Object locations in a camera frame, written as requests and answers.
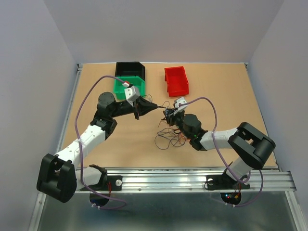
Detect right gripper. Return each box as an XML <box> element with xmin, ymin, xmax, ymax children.
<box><xmin>163</xmin><ymin>107</ymin><xmax>191</xmax><ymax>139</ymax></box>

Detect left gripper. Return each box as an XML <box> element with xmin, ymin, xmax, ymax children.
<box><xmin>109</xmin><ymin>95</ymin><xmax>156</xmax><ymax>119</ymax></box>

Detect blue white twisted wire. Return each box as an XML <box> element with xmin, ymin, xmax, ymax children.
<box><xmin>157</xmin><ymin>101</ymin><xmax>174</xmax><ymax>116</ymax></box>

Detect dark blue wire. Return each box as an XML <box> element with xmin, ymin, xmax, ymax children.
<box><xmin>154</xmin><ymin>120</ymin><xmax>193</xmax><ymax>150</ymax></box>

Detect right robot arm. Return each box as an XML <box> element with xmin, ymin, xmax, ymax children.
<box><xmin>163</xmin><ymin>108</ymin><xmax>276</xmax><ymax>190</ymax></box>

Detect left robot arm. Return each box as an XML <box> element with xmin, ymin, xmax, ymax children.
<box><xmin>37</xmin><ymin>92</ymin><xmax>158</xmax><ymax>203</ymax></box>

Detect green bin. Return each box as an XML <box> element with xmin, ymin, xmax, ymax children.
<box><xmin>113</xmin><ymin>76</ymin><xmax>146</xmax><ymax>101</ymax></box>

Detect red bin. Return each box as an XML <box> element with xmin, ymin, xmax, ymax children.
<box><xmin>164</xmin><ymin>66</ymin><xmax>189</xmax><ymax>98</ymax></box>

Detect black bin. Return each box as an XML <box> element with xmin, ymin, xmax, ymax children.
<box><xmin>115</xmin><ymin>62</ymin><xmax>145</xmax><ymax>80</ymax></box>

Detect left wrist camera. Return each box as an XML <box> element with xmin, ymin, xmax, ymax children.
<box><xmin>122</xmin><ymin>81</ymin><xmax>140</xmax><ymax>104</ymax></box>

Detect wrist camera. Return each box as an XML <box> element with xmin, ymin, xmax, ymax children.
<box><xmin>173</xmin><ymin>97</ymin><xmax>188</xmax><ymax>115</ymax></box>
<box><xmin>122</xmin><ymin>81</ymin><xmax>140</xmax><ymax>104</ymax></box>

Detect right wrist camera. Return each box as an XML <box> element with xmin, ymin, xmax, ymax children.
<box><xmin>173</xmin><ymin>97</ymin><xmax>188</xmax><ymax>115</ymax></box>

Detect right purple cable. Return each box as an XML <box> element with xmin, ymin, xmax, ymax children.
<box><xmin>180</xmin><ymin>96</ymin><xmax>265</xmax><ymax>209</ymax></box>

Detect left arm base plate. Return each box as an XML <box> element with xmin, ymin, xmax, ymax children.
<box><xmin>87</xmin><ymin>175</ymin><xmax>123</xmax><ymax>191</ymax></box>

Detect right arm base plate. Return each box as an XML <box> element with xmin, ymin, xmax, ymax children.
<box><xmin>205</xmin><ymin>174</ymin><xmax>250</xmax><ymax>191</ymax></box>

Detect aluminium rail frame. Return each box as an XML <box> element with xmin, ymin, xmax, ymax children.
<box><xmin>30</xmin><ymin>63</ymin><xmax>308</xmax><ymax>231</ymax></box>

